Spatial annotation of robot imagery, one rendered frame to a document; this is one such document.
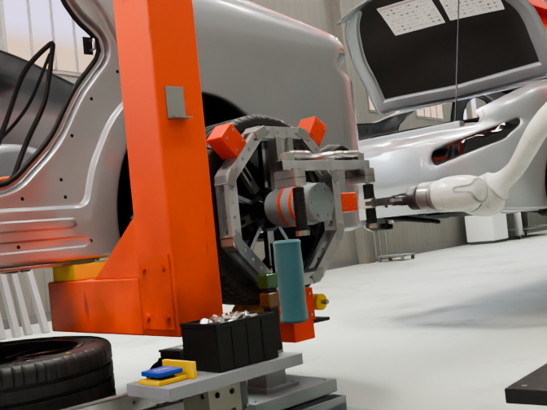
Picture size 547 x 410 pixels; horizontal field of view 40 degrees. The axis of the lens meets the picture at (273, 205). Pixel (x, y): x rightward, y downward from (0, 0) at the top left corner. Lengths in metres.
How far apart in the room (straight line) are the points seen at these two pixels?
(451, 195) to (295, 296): 0.57
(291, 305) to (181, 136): 0.66
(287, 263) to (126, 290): 0.51
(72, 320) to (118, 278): 0.28
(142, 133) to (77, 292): 0.59
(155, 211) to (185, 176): 0.13
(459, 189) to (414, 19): 3.71
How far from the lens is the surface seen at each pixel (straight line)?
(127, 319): 2.18
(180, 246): 1.99
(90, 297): 2.33
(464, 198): 2.26
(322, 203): 2.42
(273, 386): 2.66
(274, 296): 2.00
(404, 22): 5.93
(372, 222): 2.50
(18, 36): 9.40
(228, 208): 2.34
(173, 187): 2.00
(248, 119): 2.56
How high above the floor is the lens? 0.77
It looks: 2 degrees up
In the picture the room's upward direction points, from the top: 6 degrees counter-clockwise
